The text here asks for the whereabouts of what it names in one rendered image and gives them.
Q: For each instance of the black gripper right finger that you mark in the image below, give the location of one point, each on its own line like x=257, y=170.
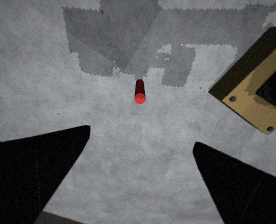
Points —
x=242, y=193

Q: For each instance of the dark red peg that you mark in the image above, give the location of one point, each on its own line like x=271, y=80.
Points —
x=139, y=92

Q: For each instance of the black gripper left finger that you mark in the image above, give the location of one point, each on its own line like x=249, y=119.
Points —
x=32, y=168

